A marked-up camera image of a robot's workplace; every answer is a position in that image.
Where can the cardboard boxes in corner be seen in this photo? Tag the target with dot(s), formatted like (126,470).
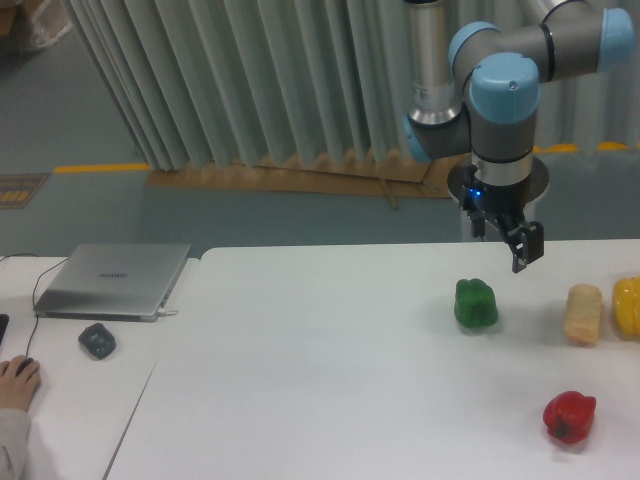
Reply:
(32,25)

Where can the green bell pepper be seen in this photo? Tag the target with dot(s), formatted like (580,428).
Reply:
(475,304)

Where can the silver closed laptop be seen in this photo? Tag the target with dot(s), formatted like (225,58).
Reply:
(119,282)

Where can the black computer mouse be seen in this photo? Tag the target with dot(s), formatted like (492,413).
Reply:
(23,365)

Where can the grey sleeved forearm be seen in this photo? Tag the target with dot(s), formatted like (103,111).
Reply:
(14,430)

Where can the brown cardboard sheet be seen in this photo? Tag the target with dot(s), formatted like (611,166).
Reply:
(394,178)

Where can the red bell pepper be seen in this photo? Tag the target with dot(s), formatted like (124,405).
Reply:
(569,417)

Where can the pale green pleated curtain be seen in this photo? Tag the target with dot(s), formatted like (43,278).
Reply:
(245,81)

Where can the yellow bell pepper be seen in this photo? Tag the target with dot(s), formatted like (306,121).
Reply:
(626,305)

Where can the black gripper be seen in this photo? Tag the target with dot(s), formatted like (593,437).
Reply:
(502,207)

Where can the black keyboard edge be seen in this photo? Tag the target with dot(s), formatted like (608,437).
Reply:
(4,322)

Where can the beige bread roll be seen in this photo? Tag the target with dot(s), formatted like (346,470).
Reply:
(583,314)

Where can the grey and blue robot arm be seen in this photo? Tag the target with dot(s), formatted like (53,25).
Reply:
(476,95)

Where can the dark grey round controller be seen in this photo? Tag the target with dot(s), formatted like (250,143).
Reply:
(97,341)

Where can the person's hand on mouse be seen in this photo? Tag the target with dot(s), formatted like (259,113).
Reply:
(18,392)

